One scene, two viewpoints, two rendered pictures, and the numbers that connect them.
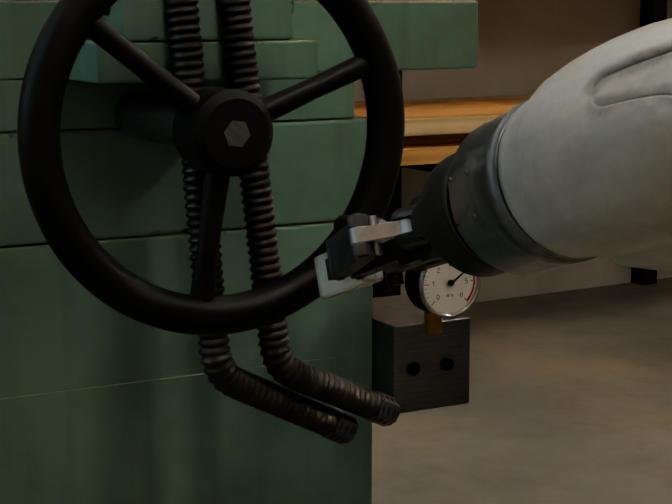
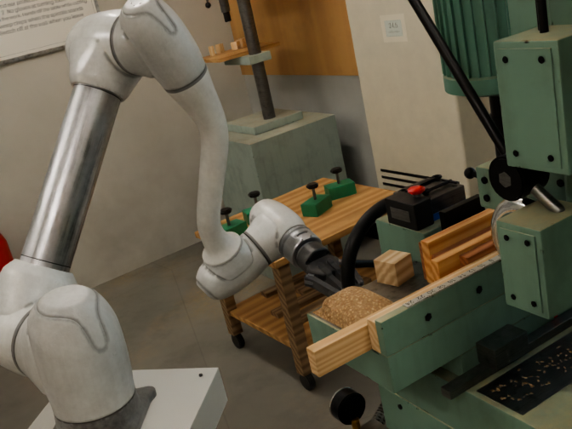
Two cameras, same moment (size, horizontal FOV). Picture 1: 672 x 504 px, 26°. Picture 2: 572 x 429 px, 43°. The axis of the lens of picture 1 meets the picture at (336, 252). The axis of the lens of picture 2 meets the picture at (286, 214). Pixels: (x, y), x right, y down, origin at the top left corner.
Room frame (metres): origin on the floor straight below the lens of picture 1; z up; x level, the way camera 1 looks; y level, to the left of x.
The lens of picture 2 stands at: (2.38, -0.12, 1.44)
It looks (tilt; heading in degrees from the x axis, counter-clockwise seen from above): 19 degrees down; 180
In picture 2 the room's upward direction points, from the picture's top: 13 degrees counter-clockwise
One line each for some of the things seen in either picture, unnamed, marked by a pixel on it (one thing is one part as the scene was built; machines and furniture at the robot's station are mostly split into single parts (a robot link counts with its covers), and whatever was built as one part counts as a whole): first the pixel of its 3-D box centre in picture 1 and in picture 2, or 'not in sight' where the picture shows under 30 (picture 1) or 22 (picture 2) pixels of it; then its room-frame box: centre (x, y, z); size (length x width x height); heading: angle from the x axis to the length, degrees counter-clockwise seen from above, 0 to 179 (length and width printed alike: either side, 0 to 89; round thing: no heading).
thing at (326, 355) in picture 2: not in sight; (458, 285); (1.38, 0.11, 0.92); 0.54 x 0.02 x 0.04; 118
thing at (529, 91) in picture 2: not in sight; (552, 99); (1.58, 0.20, 1.23); 0.09 x 0.08 x 0.15; 28
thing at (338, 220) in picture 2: not in sight; (312, 263); (-0.22, -0.08, 0.32); 0.66 x 0.57 x 0.64; 121
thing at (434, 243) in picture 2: not in sight; (470, 241); (1.27, 0.16, 0.94); 0.19 x 0.02 x 0.07; 118
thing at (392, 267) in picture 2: not in sight; (393, 267); (1.27, 0.03, 0.92); 0.05 x 0.05 x 0.04; 41
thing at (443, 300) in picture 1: (439, 289); (350, 411); (1.25, -0.09, 0.65); 0.06 x 0.04 x 0.08; 118
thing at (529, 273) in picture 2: not in sight; (545, 257); (1.55, 0.18, 1.02); 0.09 x 0.07 x 0.12; 118
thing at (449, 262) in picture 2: not in sight; (491, 248); (1.30, 0.19, 0.93); 0.24 x 0.02 x 0.06; 118
